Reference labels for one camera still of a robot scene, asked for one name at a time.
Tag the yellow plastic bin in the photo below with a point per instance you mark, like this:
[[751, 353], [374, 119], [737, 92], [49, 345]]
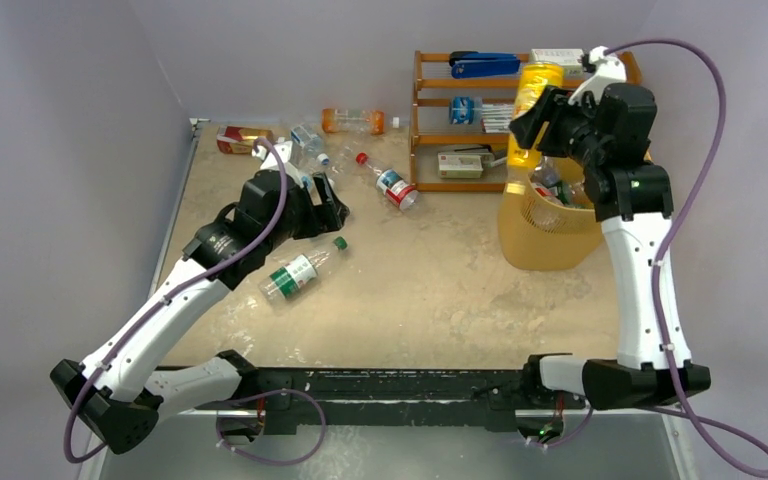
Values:
[[545, 221]]

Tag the green label bottle green cap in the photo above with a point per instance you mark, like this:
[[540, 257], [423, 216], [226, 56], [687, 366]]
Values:
[[303, 272]]

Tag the blue stapler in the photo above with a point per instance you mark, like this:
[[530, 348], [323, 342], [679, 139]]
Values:
[[474, 64]]

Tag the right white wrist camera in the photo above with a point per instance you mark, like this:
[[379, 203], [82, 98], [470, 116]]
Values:
[[606, 69]]

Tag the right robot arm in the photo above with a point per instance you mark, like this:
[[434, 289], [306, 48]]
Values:
[[634, 207]]

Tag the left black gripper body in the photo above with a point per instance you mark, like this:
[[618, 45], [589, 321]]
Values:
[[299, 220]]

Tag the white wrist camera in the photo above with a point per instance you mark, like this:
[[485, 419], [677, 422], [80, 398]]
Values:
[[285, 155], [606, 69]]

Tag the coloured marker pack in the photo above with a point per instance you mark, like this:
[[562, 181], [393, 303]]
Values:
[[495, 117]]

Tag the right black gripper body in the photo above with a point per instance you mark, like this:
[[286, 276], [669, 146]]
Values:
[[549, 118]]

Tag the white box lower shelf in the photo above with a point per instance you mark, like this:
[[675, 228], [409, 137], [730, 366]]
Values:
[[455, 165]]

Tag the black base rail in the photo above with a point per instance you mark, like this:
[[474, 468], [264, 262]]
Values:
[[496, 400]]

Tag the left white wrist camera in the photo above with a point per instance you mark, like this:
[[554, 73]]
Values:
[[285, 155]]

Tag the blue tape roll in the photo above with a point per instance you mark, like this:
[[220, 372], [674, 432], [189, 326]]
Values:
[[464, 110]]

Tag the brown tea bottle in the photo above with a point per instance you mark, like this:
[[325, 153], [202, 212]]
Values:
[[239, 140]]

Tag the orange label bottle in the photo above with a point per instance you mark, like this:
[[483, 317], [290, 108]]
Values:
[[372, 122]]

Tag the wooden shelf rack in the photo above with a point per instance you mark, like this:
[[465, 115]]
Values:
[[431, 133]]

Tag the white green box top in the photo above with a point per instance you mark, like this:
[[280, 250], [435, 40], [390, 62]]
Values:
[[570, 60]]

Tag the red label bottle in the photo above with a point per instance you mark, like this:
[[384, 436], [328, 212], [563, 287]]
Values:
[[399, 192]]

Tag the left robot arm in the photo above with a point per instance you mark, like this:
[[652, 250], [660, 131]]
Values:
[[118, 391]]

